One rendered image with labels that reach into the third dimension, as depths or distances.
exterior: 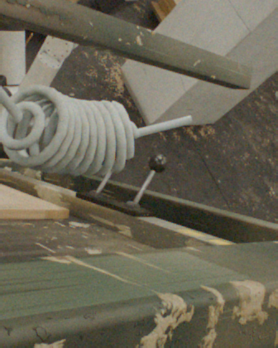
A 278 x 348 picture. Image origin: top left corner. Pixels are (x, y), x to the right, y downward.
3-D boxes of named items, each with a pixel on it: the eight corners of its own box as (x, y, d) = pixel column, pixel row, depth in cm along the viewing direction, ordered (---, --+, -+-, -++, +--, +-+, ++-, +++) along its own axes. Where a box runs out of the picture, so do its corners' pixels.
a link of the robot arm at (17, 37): (-20, 111, 134) (-23, 29, 127) (16, 105, 144) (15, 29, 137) (7, 118, 128) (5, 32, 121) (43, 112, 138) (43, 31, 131)
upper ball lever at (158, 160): (128, 215, 94) (160, 159, 98) (141, 219, 92) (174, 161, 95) (117, 205, 92) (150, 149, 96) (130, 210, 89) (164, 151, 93)
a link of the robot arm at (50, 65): (78, 38, 115) (54, 79, 123) (84, 23, 122) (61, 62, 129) (54, 23, 113) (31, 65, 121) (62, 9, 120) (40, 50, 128)
